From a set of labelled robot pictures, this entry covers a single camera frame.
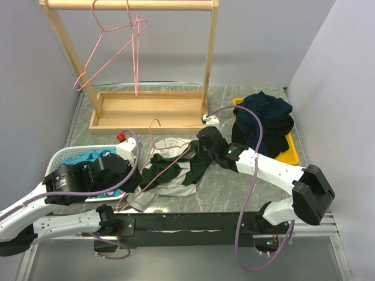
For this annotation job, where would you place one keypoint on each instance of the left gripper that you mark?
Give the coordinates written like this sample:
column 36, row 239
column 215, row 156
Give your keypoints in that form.
column 137, row 182

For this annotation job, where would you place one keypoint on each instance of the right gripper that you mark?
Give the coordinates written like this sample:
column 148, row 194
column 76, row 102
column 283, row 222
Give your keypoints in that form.
column 200, row 146

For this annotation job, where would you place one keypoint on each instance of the green and white t shirt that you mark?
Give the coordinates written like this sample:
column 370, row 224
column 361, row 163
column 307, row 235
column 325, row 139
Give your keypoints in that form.
column 173, row 169

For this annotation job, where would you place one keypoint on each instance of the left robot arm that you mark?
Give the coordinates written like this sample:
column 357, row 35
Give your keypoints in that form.
column 29, row 221

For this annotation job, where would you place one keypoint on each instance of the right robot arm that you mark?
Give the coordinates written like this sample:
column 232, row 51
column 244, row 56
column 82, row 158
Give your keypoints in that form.
column 310, row 194

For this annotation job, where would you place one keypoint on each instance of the blue shark print cloth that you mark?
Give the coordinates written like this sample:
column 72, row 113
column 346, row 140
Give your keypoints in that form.
column 92, row 155

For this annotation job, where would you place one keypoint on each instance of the navy blue garment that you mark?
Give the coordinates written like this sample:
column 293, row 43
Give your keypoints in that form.
column 257, row 114

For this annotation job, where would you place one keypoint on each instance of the white plastic basket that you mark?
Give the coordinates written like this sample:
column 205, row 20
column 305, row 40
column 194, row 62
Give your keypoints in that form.
column 55, row 162

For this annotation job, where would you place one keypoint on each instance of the wooden clothes rack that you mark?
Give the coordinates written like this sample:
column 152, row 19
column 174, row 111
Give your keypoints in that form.
column 178, row 111

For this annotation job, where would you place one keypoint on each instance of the black garment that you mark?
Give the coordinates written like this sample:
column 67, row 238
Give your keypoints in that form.
column 276, row 131

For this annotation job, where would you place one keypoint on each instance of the yellow plastic tray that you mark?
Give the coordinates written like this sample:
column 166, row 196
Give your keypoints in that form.
column 290, row 152

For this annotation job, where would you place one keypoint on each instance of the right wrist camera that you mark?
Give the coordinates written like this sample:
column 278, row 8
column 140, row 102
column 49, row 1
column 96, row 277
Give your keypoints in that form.
column 210, row 121

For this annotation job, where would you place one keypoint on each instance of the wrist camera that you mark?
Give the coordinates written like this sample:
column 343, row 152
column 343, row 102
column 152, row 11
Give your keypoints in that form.
column 210, row 121
column 127, row 148

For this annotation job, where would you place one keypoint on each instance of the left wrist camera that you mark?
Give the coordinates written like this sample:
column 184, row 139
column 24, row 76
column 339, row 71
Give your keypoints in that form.
column 127, row 148

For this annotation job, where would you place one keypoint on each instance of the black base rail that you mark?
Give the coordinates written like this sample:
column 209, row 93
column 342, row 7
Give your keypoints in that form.
column 172, row 229

